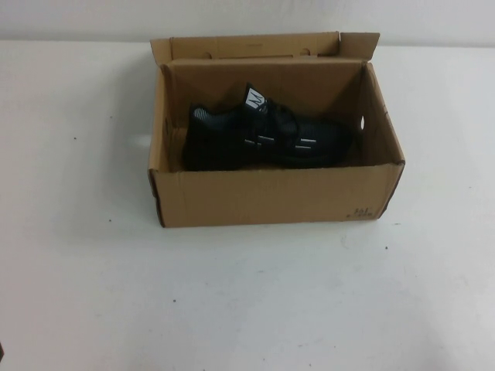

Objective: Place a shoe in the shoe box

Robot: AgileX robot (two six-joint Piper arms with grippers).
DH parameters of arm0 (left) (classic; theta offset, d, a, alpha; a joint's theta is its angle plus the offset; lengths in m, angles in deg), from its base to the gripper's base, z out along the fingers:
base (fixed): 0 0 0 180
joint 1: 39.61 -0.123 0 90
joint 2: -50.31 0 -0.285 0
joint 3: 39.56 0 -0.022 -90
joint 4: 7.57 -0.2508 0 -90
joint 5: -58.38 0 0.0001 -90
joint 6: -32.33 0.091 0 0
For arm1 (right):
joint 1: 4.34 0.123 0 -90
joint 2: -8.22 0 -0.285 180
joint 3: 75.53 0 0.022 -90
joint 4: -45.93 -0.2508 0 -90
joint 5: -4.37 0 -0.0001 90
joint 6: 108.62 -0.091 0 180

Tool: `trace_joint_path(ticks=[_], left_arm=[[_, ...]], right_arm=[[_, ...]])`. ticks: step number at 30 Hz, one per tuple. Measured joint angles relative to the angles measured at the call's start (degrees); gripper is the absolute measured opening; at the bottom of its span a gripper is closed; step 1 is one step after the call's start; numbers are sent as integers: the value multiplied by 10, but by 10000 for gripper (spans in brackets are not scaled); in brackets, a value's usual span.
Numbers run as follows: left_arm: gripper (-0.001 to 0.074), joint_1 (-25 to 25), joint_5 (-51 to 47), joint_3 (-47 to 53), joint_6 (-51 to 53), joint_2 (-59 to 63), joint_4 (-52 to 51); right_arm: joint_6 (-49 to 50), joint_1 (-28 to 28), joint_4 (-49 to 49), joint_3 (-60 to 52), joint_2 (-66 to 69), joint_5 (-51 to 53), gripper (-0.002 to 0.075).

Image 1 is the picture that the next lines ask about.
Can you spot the brown cardboard shoe box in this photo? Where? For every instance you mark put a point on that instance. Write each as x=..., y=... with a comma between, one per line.
x=251, y=201

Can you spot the black knit sneaker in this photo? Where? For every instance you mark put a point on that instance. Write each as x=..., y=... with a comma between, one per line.
x=232, y=143

